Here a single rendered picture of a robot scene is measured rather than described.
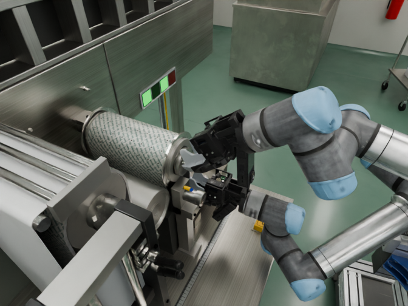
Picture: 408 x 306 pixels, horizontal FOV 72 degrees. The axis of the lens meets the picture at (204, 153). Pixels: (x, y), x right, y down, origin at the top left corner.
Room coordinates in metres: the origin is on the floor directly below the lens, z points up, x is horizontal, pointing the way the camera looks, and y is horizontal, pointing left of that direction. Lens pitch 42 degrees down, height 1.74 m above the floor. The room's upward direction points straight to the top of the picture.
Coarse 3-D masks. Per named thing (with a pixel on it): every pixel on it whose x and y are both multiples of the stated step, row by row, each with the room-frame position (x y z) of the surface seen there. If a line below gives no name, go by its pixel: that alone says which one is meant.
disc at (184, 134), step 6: (180, 132) 0.54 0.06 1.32; (186, 132) 0.56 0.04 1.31; (174, 138) 0.51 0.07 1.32; (180, 138) 0.53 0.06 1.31; (174, 144) 0.51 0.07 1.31; (168, 150) 0.48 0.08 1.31; (168, 156) 0.48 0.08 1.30; (162, 168) 0.46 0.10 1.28; (162, 174) 0.45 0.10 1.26; (168, 180) 0.47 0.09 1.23; (168, 186) 0.47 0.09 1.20
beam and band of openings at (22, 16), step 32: (0, 0) 0.60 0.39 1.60; (32, 0) 0.66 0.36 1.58; (64, 0) 0.76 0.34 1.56; (96, 0) 0.92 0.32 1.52; (128, 0) 1.04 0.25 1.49; (160, 0) 1.19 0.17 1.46; (0, 32) 0.64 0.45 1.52; (32, 32) 0.64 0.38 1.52; (64, 32) 0.78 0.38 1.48; (96, 32) 0.84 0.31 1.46; (0, 64) 0.62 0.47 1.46; (32, 64) 0.62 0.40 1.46
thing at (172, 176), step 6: (186, 138) 0.55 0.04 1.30; (180, 144) 0.52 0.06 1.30; (186, 144) 0.54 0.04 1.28; (174, 150) 0.50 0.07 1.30; (174, 156) 0.49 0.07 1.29; (168, 162) 0.48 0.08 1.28; (168, 168) 0.47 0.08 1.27; (168, 174) 0.47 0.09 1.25; (174, 174) 0.48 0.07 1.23; (174, 180) 0.48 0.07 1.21
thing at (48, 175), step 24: (0, 144) 0.33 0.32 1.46; (24, 144) 0.36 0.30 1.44; (48, 144) 0.33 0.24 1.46; (0, 168) 0.28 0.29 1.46; (24, 168) 0.30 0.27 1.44; (48, 168) 0.28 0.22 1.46; (72, 168) 0.30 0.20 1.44; (96, 168) 0.28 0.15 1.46; (24, 192) 0.25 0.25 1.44; (48, 192) 0.24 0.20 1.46; (72, 192) 0.24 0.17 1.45
